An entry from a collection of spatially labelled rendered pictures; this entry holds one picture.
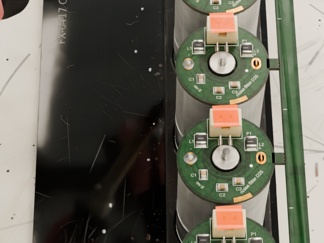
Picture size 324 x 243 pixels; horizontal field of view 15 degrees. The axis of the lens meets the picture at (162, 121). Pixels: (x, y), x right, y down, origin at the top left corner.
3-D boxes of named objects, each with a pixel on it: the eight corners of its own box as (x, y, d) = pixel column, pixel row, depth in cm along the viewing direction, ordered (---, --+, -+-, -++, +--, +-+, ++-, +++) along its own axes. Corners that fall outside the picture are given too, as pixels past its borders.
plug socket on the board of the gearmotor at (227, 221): (212, 248, 30) (213, 237, 30) (211, 216, 31) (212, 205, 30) (245, 248, 30) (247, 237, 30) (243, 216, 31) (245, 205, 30)
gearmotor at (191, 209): (176, 275, 35) (178, 200, 31) (175, 197, 36) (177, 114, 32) (262, 274, 35) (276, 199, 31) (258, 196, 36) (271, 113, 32)
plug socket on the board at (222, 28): (207, 53, 33) (207, 39, 32) (206, 25, 33) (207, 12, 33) (236, 52, 33) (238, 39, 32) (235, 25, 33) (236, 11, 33)
